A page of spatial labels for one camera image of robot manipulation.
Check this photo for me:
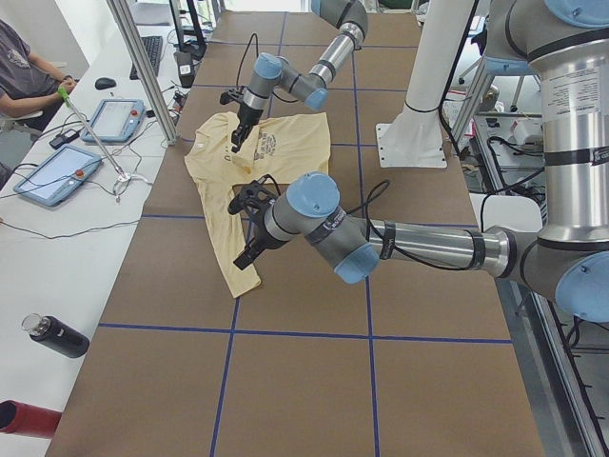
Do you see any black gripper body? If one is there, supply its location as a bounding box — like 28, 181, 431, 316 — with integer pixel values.
238, 101, 263, 128
246, 218, 285, 252

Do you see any yellow long-sleeve printed shirt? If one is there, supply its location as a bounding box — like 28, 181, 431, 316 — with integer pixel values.
185, 111, 331, 298

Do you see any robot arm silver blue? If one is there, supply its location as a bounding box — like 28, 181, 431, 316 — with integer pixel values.
220, 0, 368, 152
221, 1, 608, 323

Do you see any black power adapter box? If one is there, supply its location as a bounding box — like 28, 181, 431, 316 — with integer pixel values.
173, 51, 196, 89

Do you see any black monitor stand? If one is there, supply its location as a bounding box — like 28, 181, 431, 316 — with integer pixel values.
168, 0, 206, 61

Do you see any black keyboard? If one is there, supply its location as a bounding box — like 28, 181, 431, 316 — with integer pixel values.
141, 35, 163, 76

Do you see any far blue teach pendant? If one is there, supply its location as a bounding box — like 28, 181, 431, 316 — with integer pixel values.
89, 98, 146, 144

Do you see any blue teach pendant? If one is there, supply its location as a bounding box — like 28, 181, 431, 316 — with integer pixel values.
13, 145, 102, 208
89, 98, 146, 144

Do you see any black computer mouse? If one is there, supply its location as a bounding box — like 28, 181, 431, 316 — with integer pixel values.
94, 77, 116, 90

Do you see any small black phone device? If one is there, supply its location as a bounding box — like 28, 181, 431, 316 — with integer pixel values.
49, 129, 80, 149

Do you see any near blue teach pendant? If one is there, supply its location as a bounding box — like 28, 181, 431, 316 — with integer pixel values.
13, 145, 102, 208

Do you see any black water bottle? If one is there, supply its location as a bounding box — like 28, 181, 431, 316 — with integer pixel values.
21, 313, 89, 358

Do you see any seated person grey shirt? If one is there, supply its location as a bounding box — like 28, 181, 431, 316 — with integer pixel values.
1, 21, 77, 131

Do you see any red cylinder bottle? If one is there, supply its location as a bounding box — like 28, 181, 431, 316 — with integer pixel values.
1, 400, 62, 439

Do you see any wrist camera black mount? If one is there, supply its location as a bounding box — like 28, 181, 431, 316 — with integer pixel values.
220, 87, 244, 105
227, 174, 281, 221

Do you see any aluminium frame post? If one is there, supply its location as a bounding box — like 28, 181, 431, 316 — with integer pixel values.
107, 0, 177, 146

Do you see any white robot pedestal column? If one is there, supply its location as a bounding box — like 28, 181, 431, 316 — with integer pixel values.
377, 0, 478, 169

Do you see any metal reacher stick green handle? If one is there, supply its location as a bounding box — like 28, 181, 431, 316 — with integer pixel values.
57, 86, 152, 203

